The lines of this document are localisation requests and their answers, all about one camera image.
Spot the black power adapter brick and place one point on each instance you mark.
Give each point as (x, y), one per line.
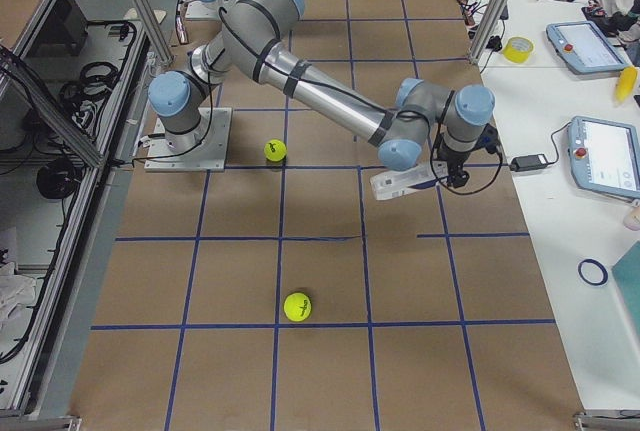
(532, 162)

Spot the near teach pendant tablet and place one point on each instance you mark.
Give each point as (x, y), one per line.
(604, 156)

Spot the clear tennis ball can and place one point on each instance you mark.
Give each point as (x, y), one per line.
(394, 184)

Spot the yellow tape roll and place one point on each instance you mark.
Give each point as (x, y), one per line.
(518, 49)

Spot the aluminium frame post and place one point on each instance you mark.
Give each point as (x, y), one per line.
(485, 28)

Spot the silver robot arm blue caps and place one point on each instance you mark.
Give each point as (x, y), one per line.
(425, 139)

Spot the far teach pendant tablet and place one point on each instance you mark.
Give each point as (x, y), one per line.
(584, 48)

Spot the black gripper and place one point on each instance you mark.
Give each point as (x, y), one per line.
(455, 166)

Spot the tennis ball centre left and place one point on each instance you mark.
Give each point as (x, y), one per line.
(275, 150)

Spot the teach pendant tablet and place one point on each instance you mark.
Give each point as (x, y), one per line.
(584, 48)
(604, 156)

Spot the teal box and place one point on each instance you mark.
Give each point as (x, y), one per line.
(626, 274)

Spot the tennis ball centre right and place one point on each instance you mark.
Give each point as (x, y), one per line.
(297, 307)

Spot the tennis ball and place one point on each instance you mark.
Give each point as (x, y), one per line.
(275, 150)
(297, 307)

